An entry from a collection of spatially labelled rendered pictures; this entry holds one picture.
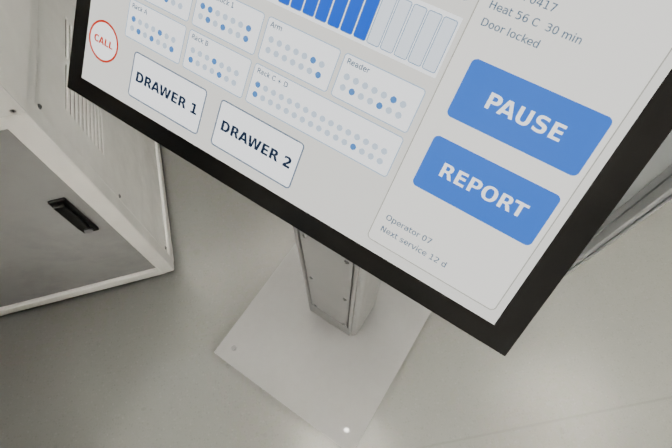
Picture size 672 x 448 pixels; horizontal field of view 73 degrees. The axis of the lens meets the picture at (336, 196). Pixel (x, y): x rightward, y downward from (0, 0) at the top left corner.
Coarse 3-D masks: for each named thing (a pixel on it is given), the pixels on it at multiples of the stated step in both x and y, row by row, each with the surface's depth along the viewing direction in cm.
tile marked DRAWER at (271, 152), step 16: (224, 112) 42; (240, 112) 41; (224, 128) 43; (240, 128) 42; (256, 128) 41; (272, 128) 40; (224, 144) 43; (240, 144) 42; (256, 144) 42; (272, 144) 41; (288, 144) 40; (304, 144) 40; (240, 160) 43; (256, 160) 42; (272, 160) 41; (288, 160) 41; (272, 176) 42; (288, 176) 41
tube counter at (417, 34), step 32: (288, 0) 37; (320, 0) 36; (352, 0) 34; (384, 0) 34; (416, 0) 33; (352, 32) 35; (384, 32) 34; (416, 32) 33; (448, 32) 32; (416, 64) 34
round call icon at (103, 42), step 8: (96, 16) 46; (96, 24) 46; (104, 24) 46; (112, 24) 45; (88, 32) 47; (96, 32) 46; (104, 32) 46; (112, 32) 45; (120, 32) 45; (88, 40) 47; (96, 40) 47; (104, 40) 46; (112, 40) 46; (88, 48) 47; (96, 48) 47; (104, 48) 46; (112, 48) 46; (96, 56) 47; (104, 56) 47; (112, 56) 46; (104, 64) 47; (112, 64) 46
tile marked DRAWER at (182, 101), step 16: (144, 64) 45; (160, 64) 44; (144, 80) 45; (160, 80) 44; (176, 80) 44; (144, 96) 46; (160, 96) 45; (176, 96) 44; (192, 96) 43; (160, 112) 45; (176, 112) 45; (192, 112) 44; (192, 128) 44
